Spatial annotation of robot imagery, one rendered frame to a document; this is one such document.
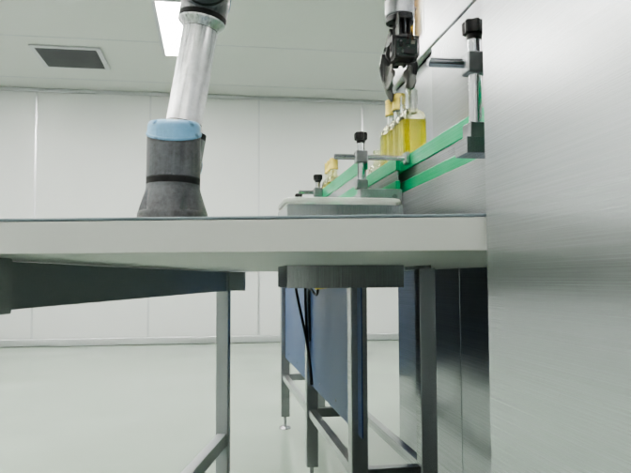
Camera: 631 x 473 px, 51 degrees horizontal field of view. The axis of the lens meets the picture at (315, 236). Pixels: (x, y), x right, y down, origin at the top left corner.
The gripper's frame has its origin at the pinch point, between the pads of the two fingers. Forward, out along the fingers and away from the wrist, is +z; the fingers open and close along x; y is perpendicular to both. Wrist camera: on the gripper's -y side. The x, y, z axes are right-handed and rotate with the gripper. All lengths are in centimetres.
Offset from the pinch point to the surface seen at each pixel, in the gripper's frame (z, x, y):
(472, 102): 25, -15, 87
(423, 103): -5.4, 14.7, -24.7
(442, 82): -4.5, 11.8, 0.1
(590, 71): 33, -22, 124
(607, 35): 31, -22, 126
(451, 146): 22, -4, 48
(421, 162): 22.2, -3.9, 30.4
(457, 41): -11.3, 11.9, 11.2
